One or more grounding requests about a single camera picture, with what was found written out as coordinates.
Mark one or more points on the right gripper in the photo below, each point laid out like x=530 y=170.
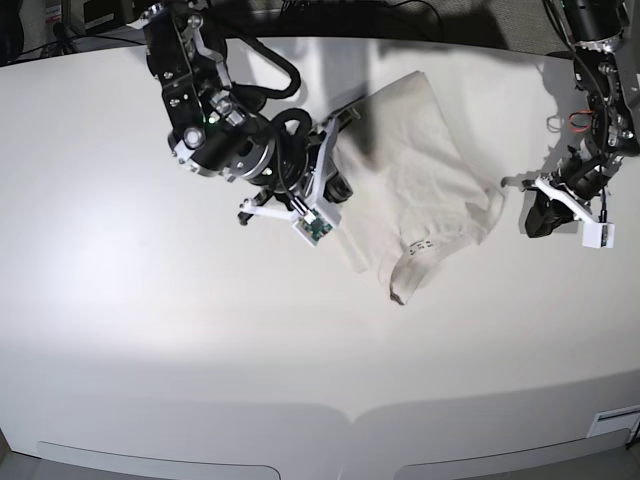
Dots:
x=323 y=180

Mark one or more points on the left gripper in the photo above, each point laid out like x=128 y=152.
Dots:
x=547 y=210

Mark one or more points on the beige T-shirt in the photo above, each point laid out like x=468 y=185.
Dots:
x=416 y=199

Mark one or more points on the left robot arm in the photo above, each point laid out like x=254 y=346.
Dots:
x=585 y=173

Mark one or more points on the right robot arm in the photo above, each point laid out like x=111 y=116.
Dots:
x=218 y=128

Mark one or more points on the white label sticker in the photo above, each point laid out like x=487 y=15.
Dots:
x=606 y=422

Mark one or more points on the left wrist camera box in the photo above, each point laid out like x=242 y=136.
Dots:
x=598 y=235

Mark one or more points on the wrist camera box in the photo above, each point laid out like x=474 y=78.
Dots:
x=598 y=235
x=312 y=227

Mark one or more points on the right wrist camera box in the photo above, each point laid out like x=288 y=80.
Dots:
x=312 y=227

